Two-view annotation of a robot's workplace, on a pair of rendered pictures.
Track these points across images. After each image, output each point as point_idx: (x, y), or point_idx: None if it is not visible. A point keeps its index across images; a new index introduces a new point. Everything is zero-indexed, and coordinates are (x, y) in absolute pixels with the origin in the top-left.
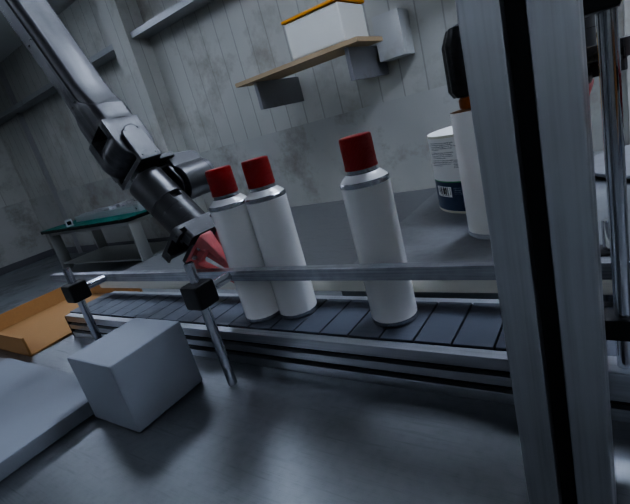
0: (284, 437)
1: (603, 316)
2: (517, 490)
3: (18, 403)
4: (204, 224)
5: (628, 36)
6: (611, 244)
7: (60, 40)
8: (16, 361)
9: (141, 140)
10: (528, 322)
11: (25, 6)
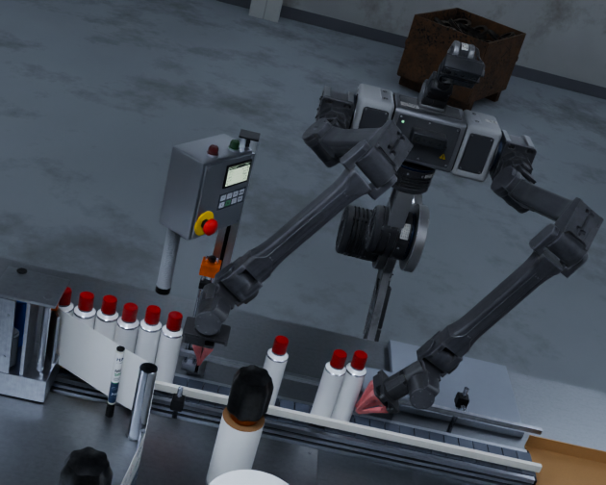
0: (287, 388)
1: None
2: (209, 373)
3: (438, 396)
4: (376, 381)
5: (188, 317)
6: None
7: (487, 299)
8: (507, 427)
9: (424, 348)
10: None
11: (505, 279)
